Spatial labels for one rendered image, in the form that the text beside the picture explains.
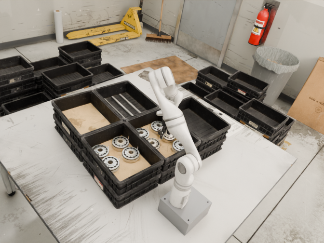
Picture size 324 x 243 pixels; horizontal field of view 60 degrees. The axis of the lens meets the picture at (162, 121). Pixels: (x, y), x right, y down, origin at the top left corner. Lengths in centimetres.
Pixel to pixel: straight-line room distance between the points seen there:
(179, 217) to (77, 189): 59
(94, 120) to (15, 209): 103
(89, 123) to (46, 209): 60
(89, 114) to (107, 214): 71
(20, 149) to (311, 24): 356
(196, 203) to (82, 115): 95
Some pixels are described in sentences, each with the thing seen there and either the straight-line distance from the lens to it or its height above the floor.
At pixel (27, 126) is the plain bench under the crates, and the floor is 70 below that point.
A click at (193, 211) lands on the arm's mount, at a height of 80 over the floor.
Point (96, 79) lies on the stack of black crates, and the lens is 322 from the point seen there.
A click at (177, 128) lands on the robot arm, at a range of 127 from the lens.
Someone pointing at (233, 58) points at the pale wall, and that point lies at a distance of 471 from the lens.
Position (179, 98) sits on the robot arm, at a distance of 157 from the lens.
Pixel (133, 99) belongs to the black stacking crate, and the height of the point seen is 83.
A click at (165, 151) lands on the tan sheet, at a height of 83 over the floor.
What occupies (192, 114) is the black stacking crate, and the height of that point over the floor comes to 83.
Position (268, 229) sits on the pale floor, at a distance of 270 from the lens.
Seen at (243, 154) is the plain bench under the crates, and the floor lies 70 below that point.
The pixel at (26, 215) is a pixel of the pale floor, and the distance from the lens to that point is 250.
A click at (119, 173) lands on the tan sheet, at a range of 159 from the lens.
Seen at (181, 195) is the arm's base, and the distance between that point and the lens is 145.
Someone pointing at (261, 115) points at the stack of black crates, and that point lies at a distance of 300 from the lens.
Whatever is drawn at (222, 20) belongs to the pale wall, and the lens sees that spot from 468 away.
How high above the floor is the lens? 204
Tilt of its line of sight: 38 degrees down
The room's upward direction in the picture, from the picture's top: 11 degrees clockwise
